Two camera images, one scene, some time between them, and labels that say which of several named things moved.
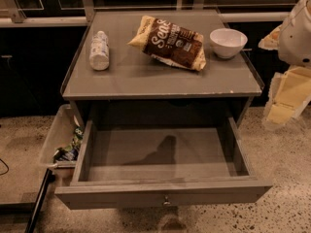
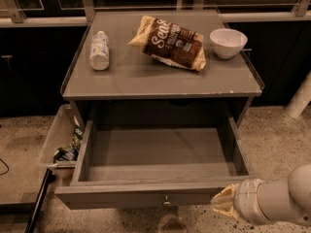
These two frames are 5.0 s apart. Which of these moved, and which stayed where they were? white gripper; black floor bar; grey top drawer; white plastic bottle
Moved: white gripper
Stayed: white plastic bottle; grey top drawer; black floor bar
